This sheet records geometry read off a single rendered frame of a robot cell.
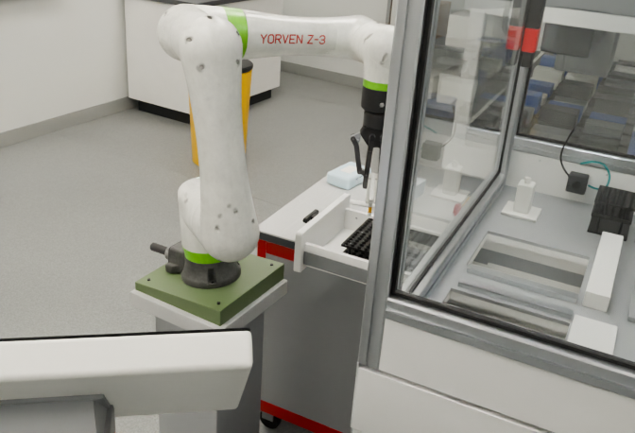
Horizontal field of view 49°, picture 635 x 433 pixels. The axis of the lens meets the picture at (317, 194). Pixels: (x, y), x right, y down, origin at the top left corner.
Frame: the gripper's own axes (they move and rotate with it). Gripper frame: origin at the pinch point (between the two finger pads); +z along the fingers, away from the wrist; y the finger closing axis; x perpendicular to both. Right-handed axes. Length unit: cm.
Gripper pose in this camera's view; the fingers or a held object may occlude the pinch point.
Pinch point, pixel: (371, 188)
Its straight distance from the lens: 174.7
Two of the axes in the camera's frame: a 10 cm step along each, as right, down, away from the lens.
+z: -0.6, 9.1, 4.0
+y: -10.0, -0.8, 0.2
